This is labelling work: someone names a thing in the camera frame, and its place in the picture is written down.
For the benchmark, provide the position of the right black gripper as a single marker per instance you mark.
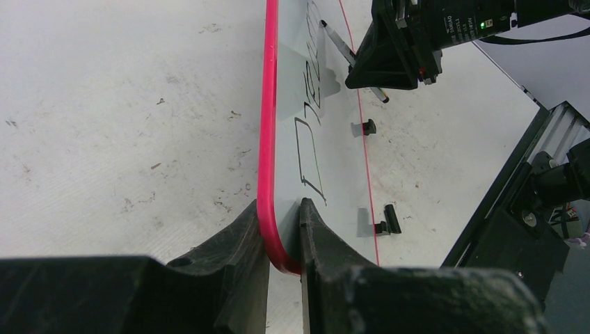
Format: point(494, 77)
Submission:
point(429, 27)

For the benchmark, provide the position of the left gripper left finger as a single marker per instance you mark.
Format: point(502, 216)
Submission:
point(219, 286)

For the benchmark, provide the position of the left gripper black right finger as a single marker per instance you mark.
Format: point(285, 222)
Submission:
point(343, 292)

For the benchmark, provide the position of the black whiteboard marker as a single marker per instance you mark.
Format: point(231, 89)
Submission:
point(350, 57)

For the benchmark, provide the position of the pink-framed whiteboard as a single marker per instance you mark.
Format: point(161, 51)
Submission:
point(312, 143)

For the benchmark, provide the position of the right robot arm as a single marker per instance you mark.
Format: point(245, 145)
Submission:
point(528, 13)

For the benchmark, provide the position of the black whiteboard clip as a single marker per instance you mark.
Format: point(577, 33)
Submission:
point(381, 228)
point(368, 127)

